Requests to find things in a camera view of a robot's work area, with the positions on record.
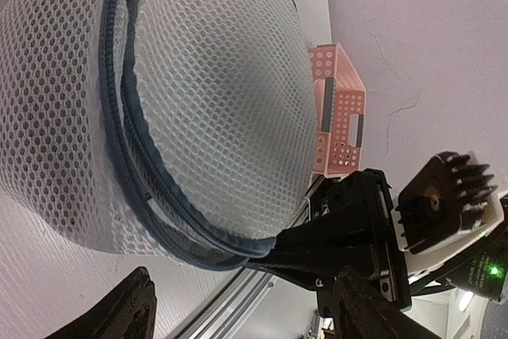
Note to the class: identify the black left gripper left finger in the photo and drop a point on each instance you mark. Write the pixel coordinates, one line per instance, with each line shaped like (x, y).
(128, 311)

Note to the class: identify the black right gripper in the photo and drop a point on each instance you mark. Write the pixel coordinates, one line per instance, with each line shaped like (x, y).
(350, 216)

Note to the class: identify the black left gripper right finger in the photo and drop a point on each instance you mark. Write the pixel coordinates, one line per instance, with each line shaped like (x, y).
(362, 312)

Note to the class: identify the white mesh laundry bag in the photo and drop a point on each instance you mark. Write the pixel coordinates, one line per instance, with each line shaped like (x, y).
(158, 127)

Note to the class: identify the pink perforated plastic basket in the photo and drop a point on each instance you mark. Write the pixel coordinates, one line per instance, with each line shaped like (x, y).
(340, 98)

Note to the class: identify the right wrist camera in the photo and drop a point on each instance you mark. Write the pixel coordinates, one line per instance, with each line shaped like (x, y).
(450, 204)

